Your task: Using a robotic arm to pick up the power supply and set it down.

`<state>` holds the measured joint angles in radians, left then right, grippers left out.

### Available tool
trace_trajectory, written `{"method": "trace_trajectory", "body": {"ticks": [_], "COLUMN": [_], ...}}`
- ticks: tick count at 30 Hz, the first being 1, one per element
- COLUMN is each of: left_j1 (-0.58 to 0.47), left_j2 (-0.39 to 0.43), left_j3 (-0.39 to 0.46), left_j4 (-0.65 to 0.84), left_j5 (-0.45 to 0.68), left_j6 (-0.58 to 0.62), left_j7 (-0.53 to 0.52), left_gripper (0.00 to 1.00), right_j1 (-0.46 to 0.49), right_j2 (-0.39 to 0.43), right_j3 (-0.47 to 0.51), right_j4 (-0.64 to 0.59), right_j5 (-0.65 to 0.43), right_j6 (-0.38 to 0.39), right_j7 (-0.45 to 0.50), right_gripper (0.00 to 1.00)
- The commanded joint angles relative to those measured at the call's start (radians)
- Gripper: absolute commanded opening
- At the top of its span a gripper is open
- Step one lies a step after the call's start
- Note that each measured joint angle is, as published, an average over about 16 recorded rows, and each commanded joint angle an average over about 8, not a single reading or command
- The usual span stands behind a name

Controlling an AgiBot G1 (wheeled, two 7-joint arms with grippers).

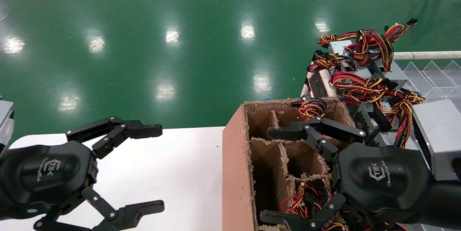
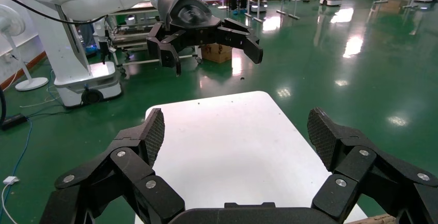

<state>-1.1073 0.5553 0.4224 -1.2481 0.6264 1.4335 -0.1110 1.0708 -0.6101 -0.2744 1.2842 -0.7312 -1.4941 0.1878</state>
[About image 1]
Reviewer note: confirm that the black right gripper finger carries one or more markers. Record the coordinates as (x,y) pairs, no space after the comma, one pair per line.
(281,220)

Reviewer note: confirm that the brown cardboard box with dividers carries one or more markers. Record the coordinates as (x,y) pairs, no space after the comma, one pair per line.
(236,173)

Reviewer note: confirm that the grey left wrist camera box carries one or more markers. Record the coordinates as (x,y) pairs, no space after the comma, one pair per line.
(5,123)

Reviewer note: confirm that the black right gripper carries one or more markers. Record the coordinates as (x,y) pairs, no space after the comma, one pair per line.
(381,180)

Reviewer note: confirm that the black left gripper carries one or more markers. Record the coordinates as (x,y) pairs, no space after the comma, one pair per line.
(43,177)

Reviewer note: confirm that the clear corrugated plastic sheet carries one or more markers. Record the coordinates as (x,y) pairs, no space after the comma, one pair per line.
(439,76)

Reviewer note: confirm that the black roller track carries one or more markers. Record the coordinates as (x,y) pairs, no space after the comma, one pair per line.
(317,85)

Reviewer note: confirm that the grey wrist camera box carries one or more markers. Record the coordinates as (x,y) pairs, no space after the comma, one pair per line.
(439,133)
(5,123)

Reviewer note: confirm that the long white rack pipe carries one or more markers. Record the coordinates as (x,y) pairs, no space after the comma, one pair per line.
(432,55)

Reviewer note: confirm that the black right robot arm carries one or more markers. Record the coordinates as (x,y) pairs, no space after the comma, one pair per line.
(446,202)

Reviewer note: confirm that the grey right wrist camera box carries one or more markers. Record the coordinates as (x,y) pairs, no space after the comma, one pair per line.
(439,133)

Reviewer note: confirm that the short white rack pipe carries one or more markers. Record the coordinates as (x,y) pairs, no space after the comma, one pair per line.
(305,87)
(327,79)

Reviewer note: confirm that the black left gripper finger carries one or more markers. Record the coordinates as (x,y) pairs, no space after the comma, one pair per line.
(144,210)
(144,130)

